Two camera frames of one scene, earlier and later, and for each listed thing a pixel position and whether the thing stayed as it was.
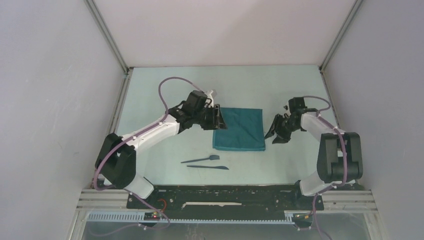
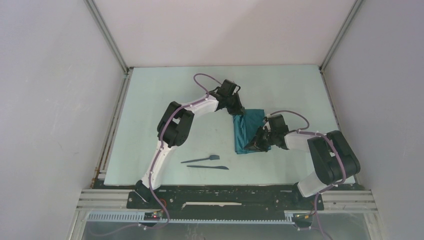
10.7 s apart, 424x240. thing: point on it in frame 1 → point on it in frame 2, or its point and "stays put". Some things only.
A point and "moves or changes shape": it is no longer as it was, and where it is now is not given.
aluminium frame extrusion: x=98 y=200 stays put
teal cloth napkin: x=244 y=130 moves or changes shape
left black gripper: x=216 y=122 → x=238 y=109
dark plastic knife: x=223 y=167 stays put
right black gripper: x=273 y=127 → x=258 y=143
